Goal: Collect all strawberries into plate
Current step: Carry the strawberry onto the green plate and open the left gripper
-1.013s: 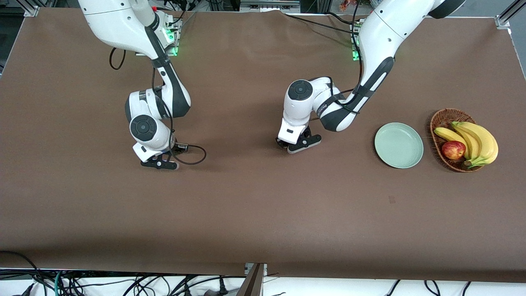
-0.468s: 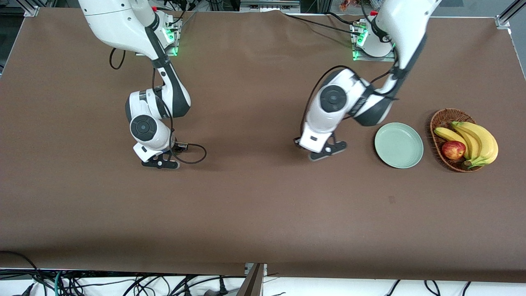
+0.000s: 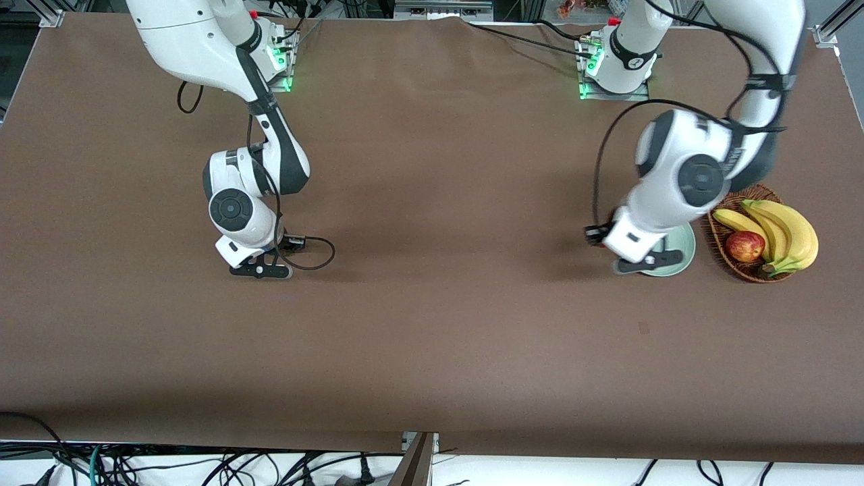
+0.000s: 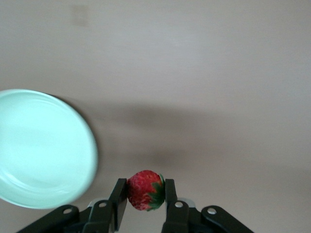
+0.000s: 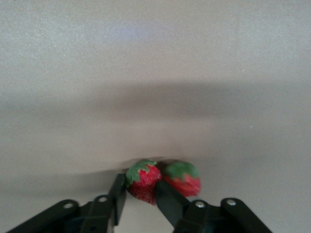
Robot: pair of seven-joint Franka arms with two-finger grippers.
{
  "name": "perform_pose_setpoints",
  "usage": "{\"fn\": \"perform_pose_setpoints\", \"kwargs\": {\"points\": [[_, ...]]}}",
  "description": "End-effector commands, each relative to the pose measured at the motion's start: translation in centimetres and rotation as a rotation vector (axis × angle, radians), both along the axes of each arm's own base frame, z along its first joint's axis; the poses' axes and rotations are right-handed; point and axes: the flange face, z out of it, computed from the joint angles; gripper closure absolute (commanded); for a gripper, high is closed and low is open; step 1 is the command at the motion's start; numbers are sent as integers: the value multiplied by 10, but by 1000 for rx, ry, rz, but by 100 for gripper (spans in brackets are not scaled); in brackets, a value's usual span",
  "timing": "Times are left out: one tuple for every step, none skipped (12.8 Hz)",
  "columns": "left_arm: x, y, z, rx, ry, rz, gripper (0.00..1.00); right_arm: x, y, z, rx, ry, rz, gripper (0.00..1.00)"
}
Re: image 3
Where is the pale green round plate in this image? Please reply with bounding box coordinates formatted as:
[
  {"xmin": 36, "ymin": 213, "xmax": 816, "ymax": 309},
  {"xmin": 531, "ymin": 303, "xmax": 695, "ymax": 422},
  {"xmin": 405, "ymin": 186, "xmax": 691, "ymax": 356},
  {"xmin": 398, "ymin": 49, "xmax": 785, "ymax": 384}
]
[{"xmin": 634, "ymin": 221, "xmax": 697, "ymax": 277}]

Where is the red apple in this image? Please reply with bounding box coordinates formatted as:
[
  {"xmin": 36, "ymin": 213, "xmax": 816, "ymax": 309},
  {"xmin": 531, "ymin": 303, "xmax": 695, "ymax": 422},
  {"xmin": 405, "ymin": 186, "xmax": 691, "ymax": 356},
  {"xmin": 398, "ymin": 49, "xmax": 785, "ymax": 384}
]
[{"xmin": 726, "ymin": 231, "xmax": 766, "ymax": 263}]

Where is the brown wicker basket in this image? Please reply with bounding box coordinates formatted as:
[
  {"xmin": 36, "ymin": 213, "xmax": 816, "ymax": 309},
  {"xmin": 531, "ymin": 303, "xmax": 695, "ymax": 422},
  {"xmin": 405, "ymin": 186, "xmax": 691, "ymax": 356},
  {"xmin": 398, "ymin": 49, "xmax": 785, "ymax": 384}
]
[{"xmin": 706, "ymin": 184, "xmax": 801, "ymax": 283}]

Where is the large table cover sheet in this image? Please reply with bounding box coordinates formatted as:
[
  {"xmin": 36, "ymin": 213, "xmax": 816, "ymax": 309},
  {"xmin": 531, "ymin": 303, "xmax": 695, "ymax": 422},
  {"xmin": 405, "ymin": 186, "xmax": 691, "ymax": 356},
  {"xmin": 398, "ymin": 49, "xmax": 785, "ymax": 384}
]
[{"xmin": 0, "ymin": 12, "xmax": 864, "ymax": 466}]

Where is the yellow banana bunch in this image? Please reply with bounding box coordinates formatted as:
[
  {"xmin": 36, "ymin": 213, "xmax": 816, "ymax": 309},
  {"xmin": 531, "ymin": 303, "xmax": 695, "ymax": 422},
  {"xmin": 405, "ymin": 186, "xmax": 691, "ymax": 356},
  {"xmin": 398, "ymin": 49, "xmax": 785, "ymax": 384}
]
[{"xmin": 713, "ymin": 198, "xmax": 819, "ymax": 276}]

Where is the colourful background object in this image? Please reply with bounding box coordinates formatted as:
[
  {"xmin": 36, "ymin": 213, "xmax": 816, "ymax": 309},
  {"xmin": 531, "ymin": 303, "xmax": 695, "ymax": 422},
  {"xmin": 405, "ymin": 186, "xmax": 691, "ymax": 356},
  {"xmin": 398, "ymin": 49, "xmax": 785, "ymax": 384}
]
[{"xmin": 559, "ymin": 0, "xmax": 608, "ymax": 19}]

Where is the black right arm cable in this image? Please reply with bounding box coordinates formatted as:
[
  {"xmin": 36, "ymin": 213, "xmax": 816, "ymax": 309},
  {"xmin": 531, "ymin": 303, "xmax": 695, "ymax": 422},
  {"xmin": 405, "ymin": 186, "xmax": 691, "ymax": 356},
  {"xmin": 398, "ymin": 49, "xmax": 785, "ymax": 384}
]
[{"xmin": 177, "ymin": 80, "xmax": 336, "ymax": 272}]

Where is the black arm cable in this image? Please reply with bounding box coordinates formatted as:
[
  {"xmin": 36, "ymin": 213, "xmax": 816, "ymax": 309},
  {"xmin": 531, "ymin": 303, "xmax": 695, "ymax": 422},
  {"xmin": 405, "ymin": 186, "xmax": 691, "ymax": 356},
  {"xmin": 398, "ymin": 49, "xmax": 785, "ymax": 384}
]
[
  {"xmin": 177, "ymin": 80, "xmax": 336, "ymax": 272},
  {"xmin": 592, "ymin": 0, "xmax": 790, "ymax": 227}
]

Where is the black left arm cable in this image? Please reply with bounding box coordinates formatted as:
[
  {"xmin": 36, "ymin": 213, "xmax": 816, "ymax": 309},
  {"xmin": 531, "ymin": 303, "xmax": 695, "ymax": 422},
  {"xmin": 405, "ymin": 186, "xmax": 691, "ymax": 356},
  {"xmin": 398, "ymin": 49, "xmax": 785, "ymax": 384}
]
[{"xmin": 592, "ymin": 0, "xmax": 790, "ymax": 227}]

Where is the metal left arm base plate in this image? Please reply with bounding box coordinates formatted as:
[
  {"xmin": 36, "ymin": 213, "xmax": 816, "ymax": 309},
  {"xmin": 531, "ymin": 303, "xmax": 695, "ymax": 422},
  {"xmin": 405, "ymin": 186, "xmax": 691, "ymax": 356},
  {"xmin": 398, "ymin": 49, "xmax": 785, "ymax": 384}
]
[{"xmin": 577, "ymin": 34, "xmax": 650, "ymax": 102}]

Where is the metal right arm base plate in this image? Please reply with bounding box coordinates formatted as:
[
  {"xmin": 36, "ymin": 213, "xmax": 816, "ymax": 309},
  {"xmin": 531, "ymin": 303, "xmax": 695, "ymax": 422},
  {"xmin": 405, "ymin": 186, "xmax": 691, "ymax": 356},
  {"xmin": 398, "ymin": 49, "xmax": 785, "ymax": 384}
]
[{"xmin": 267, "ymin": 30, "xmax": 298, "ymax": 93}]

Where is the short black table cable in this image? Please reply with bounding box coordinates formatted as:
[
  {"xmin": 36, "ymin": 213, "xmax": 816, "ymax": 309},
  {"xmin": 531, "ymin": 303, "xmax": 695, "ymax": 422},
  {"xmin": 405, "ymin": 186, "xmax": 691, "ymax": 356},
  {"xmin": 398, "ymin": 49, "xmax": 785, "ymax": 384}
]
[{"xmin": 537, "ymin": 19, "xmax": 591, "ymax": 43}]

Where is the long black table cable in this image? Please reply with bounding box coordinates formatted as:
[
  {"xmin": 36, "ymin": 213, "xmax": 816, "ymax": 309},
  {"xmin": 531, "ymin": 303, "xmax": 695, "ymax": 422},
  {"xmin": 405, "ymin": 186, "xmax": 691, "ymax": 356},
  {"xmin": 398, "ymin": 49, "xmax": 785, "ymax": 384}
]
[{"xmin": 462, "ymin": 22, "xmax": 595, "ymax": 58}]

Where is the aluminium profile post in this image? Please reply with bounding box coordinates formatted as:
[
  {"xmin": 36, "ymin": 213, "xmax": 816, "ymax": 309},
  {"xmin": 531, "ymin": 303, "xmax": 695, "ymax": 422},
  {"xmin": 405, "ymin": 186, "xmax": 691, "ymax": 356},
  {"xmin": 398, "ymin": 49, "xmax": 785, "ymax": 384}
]
[{"xmin": 388, "ymin": 432, "xmax": 439, "ymax": 486}]

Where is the grey metal frame box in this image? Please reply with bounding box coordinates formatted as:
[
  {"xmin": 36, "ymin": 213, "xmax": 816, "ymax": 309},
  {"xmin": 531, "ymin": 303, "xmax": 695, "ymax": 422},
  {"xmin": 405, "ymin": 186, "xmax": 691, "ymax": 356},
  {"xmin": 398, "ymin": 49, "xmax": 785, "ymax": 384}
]
[{"xmin": 394, "ymin": 0, "xmax": 495, "ymax": 21}]

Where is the aluminium frame corner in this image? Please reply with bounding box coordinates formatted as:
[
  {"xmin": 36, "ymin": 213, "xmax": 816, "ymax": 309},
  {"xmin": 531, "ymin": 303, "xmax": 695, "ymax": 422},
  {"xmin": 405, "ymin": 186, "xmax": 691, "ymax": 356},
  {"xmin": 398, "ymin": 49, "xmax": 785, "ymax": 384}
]
[
  {"xmin": 813, "ymin": 0, "xmax": 864, "ymax": 48},
  {"xmin": 30, "ymin": 0, "xmax": 66, "ymax": 28}
]

